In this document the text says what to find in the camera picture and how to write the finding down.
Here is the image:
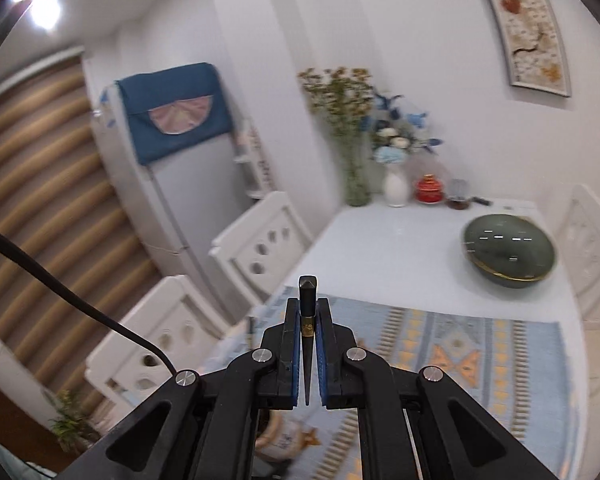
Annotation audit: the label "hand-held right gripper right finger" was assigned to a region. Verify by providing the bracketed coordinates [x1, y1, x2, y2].
[316, 297, 556, 480]

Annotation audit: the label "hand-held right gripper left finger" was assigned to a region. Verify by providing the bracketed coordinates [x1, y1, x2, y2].
[55, 297, 301, 480]

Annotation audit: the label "black chopstick with gold band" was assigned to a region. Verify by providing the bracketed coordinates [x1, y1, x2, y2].
[298, 275, 318, 406]

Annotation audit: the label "bamboo utensil holder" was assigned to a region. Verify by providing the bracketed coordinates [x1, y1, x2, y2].
[254, 407, 301, 463]

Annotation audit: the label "white wooden chair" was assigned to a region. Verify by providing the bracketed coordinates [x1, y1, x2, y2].
[85, 274, 236, 411]
[555, 184, 600, 326]
[209, 190, 313, 321]

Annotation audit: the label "blue patterned woven table mat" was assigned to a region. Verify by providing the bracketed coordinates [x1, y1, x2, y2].
[200, 295, 581, 480]

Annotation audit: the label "white ceramic vase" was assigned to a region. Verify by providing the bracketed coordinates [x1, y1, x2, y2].
[384, 162, 411, 207]

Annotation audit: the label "red lidded teacup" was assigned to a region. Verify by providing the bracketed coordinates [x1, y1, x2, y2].
[415, 173, 443, 206]

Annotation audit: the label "white storage shelf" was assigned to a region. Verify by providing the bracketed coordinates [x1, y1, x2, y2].
[232, 120, 276, 201]

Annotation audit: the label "dark green bowl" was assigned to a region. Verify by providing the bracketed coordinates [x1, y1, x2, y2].
[461, 212, 558, 291]

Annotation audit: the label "small dark slotted spatula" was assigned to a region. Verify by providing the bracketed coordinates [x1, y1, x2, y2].
[447, 178, 471, 209]

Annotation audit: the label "green potted plant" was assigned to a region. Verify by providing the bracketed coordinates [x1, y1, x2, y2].
[42, 387, 101, 456]

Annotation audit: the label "blue and white flowers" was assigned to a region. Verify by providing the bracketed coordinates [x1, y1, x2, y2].
[362, 91, 443, 166]

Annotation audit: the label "yellow dried flowers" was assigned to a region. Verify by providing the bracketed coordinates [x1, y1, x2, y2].
[298, 66, 373, 151]

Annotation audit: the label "blue refrigerator cover cloth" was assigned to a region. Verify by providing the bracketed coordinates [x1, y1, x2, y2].
[116, 62, 233, 166]

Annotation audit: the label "black cable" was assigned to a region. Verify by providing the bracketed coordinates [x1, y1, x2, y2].
[0, 219, 180, 377]

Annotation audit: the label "long framed wall picture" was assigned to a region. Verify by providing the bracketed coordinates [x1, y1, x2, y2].
[470, 0, 573, 98]

